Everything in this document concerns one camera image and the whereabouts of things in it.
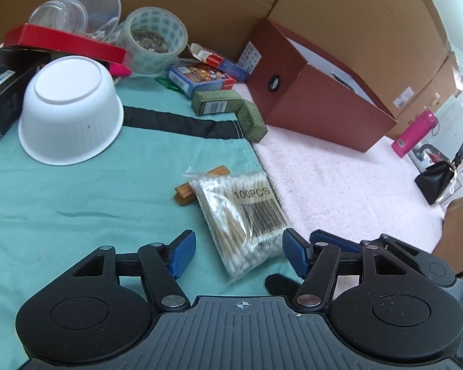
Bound large plain cardboard box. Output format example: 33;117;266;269
264;0;452;122

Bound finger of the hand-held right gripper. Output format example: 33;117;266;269
265;273;302;298
311;229;457;287

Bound large labelled cardboard box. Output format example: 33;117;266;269
0;0;299;76

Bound pale pink towel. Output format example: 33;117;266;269
244;82;450;276

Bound black rectangular box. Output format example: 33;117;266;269
0;48;53;138

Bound green patterned tape roll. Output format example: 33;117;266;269
123;6;189;75

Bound red box lid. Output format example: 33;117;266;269
4;23;127;64

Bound pink water bottle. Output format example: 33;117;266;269
391;109;438;158

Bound green small box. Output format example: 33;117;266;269
237;99;268;142
191;89;243;117

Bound open red blue carton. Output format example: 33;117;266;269
189;42;252;83

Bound white plastic bowl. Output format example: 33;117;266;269
18;55;125;167

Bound dark red cardboard box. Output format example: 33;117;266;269
239;17;399;154

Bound bag of cotton swabs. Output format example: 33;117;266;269
185;169;294;285

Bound wooden clip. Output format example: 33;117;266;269
173;165;231;205

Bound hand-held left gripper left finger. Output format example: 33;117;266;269
54;229;198;312

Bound small clear plastic cup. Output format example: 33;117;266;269
60;0;89;34
28;2;69;32

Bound black leather bag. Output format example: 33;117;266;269
415;159;457;206

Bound clear plastic cups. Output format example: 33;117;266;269
56;0;123;44

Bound teal cloth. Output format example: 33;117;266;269
0;46;307;363

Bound blue card box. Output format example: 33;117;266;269
166;63;236;95

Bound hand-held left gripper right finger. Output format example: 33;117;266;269
282;228;423;310

